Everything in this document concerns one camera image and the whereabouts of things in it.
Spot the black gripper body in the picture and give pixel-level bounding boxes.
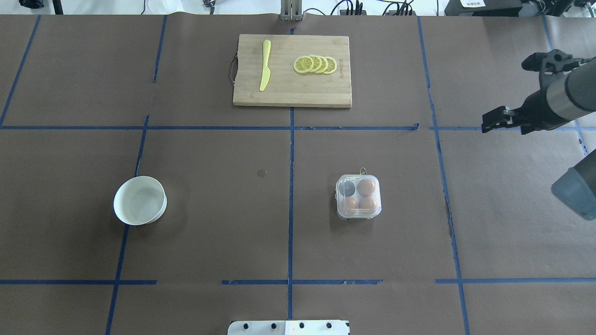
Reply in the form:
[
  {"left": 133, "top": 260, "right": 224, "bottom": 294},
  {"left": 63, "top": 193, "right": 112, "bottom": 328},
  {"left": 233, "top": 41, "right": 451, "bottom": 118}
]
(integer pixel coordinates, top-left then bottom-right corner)
[{"left": 510, "top": 90, "right": 569, "bottom": 135}]

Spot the clear plastic egg box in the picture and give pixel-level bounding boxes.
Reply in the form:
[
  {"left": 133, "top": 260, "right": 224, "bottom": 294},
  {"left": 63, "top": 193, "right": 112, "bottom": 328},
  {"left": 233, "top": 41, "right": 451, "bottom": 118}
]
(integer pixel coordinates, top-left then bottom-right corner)
[{"left": 335, "top": 167, "right": 382, "bottom": 220}]

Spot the brown egg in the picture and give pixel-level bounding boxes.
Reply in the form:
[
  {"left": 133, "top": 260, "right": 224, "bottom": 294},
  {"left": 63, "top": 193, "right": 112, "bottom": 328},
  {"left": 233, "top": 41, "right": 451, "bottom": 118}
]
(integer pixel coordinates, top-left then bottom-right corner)
[{"left": 342, "top": 197, "right": 358, "bottom": 215}]

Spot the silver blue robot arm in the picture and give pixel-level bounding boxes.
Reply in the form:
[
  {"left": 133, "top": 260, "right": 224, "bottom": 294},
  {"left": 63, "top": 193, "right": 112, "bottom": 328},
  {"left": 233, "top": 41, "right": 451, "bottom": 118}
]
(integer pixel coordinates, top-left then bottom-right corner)
[{"left": 480, "top": 49, "right": 596, "bottom": 222}]

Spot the black computer box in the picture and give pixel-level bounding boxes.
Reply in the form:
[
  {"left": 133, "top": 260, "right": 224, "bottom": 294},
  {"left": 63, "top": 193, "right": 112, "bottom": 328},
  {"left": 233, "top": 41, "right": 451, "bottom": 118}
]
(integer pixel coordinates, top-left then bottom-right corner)
[{"left": 444, "top": 0, "right": 545, "bottom": 17}]

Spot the brown egg rear slot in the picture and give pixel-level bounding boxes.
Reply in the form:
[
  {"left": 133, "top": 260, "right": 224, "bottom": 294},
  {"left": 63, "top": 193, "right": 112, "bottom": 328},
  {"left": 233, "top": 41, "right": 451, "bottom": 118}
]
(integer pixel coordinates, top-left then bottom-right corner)
[{"left": 356, "top": 178, "right": 377, "bottom": 197}]

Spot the brown egg slot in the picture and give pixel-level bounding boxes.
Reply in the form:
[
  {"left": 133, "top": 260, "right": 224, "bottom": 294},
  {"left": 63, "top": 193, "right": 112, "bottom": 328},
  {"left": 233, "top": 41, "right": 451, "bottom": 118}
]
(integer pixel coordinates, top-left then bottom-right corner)
[
  {"left": 358, "top": 197, "right": 378, "bottom": 213},
  {"left": 356, "top": 178, "right": 377, "bottom": 197}
]

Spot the brown egg front slot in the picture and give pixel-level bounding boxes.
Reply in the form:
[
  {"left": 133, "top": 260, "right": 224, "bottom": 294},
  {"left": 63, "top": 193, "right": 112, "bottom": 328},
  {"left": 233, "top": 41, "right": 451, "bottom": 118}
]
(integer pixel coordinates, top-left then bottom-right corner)
[{"left": 358, "top": 197, "right": 378, "bottom": 213}]

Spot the lemon slice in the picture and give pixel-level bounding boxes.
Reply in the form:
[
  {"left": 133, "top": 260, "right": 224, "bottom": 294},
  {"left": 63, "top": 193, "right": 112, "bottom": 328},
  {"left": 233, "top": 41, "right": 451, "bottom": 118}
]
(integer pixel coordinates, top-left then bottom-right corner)
[
  {"left": 314, "top": 56, "right": 328, "bottom": 74},
  {"left": 292, "top": 56, "right": 315, "bottom": 74},
  {"left": 307, "top": 55, "right": 319, "bottom": 74},
  {"left": 322, "top": 57, "right": 337, "bottom": 74}
]

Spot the bamboo cutting board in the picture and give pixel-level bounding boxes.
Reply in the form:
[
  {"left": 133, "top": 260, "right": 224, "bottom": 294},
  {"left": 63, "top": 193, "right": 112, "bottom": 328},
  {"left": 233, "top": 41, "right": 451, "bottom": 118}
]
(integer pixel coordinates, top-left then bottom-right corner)
[{"left": 233, "top": 34, "right": 352, "bottom": 108}]

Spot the yellow plastic knife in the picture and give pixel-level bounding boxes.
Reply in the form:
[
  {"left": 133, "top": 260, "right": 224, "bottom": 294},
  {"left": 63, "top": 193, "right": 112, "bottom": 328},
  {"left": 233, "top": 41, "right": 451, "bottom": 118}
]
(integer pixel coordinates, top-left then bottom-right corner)
[{"left": 259, "top": 40, "right": 271, "bottom": 92}]

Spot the white ceramic bowl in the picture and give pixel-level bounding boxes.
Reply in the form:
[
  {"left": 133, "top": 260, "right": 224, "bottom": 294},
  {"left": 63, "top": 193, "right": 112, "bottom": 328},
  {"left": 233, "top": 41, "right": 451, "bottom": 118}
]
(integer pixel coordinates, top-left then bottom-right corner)
[{"left": 113, "top": 176, "right": 168, "bottom": 226}]

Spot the aluminium frame post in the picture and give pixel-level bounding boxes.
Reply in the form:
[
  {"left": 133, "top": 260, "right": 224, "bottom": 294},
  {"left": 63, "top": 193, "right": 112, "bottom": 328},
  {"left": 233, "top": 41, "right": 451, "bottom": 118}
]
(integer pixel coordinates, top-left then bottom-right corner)
[{"left": 280, "top": 0, "right": 304, "bottom": 21}]

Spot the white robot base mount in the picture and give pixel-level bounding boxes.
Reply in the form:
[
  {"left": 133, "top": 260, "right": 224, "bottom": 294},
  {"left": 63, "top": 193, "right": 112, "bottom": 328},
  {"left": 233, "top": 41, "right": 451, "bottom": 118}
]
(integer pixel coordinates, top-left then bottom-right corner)
[{"left": 227, "top": 320, "right": 351, "bottom": 335}]

